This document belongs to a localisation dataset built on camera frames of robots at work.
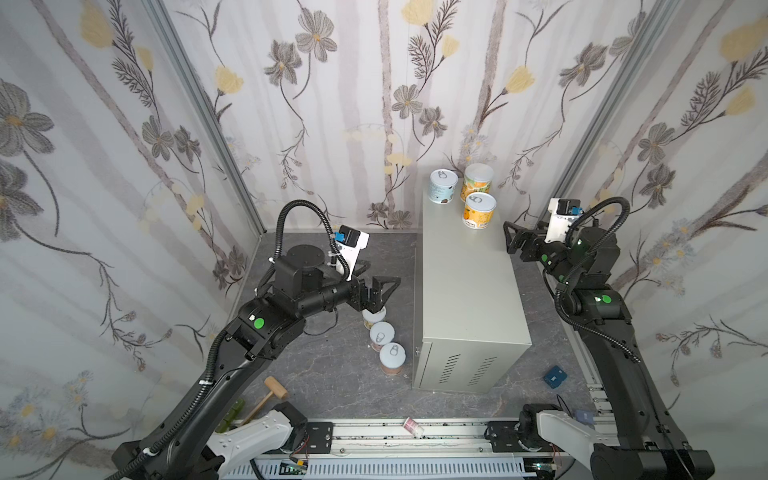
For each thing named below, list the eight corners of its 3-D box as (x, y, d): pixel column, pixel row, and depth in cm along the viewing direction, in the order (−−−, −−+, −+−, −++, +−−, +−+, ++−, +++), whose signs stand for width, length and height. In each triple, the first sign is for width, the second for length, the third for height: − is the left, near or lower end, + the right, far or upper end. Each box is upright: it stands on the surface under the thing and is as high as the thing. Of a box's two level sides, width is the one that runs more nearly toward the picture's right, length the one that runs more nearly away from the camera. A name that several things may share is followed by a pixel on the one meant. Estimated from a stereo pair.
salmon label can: (379, 375, 86) (379, 367, 81) (380, 351, 91) (379, 342, 86) (405, 375, 86) (406, 367, 82) (405, 351, 91) (406, 342, 86)
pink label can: (370, 352, 91) (369, 343, 86) (370, 330, 95) (370, 321, 90) (394, 352, 91) (394, 343, 86) (394, 330, 95) (394, 321, 90)
